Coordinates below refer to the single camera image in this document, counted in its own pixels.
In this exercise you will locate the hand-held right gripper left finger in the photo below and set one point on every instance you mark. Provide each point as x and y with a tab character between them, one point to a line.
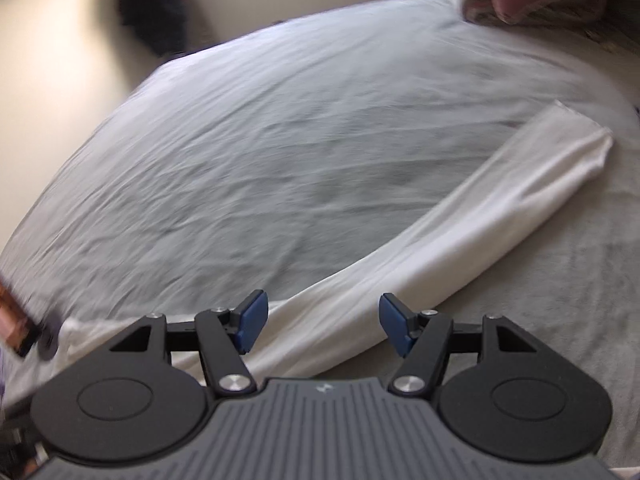
252	320

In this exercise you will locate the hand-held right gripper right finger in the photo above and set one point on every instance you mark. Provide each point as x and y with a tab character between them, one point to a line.
395	322

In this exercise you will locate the white long-sleeve shirt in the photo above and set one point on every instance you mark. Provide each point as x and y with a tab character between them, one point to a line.
475	210

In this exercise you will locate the bed with grey sheet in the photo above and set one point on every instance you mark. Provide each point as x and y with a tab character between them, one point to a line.
280	135

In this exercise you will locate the dark hanging jacket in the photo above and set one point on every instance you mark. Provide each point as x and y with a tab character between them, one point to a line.
157	5

